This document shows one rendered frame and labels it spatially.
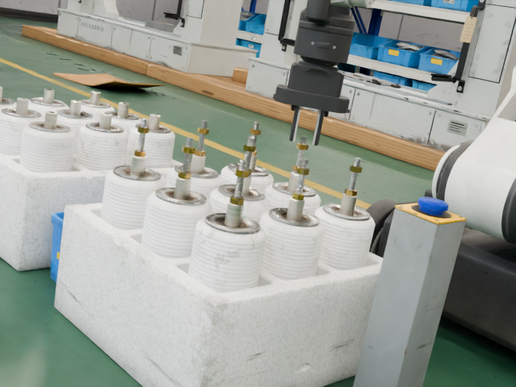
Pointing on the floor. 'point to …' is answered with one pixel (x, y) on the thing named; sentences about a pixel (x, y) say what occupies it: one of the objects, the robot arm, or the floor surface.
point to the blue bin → (56, 243)
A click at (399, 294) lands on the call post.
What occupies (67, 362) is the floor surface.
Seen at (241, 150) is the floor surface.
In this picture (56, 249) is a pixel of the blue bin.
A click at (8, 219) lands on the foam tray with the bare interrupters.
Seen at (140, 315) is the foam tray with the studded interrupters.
